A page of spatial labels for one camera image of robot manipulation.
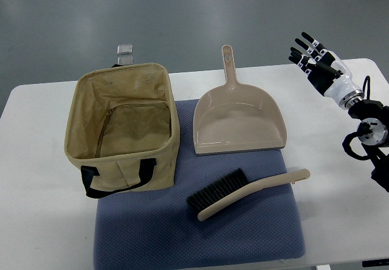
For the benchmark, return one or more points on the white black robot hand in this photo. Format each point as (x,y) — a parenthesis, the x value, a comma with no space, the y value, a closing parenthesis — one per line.
(328,74)

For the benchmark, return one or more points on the beige hand broom black bristles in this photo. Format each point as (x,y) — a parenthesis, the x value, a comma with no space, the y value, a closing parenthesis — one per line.
(233,187)

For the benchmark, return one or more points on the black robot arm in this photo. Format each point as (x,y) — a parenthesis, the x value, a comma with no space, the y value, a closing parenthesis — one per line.
(372,133)

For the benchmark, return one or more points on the yellow fabric bag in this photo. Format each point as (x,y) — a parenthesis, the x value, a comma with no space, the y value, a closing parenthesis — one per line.
(123,130)

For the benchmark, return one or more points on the beige plastic dustpan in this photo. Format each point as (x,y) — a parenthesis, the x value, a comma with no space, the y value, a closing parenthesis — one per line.
(237,117)

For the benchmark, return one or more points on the clear plastic clip lower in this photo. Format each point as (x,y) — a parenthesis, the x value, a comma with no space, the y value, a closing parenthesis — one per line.
(125,60)

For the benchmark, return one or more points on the clear plastic clip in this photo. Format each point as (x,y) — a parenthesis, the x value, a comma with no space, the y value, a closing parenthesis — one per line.
(124,49)
(125,60)

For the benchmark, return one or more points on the clear plastic clip upper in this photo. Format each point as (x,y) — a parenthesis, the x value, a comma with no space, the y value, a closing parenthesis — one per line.
(124,49)

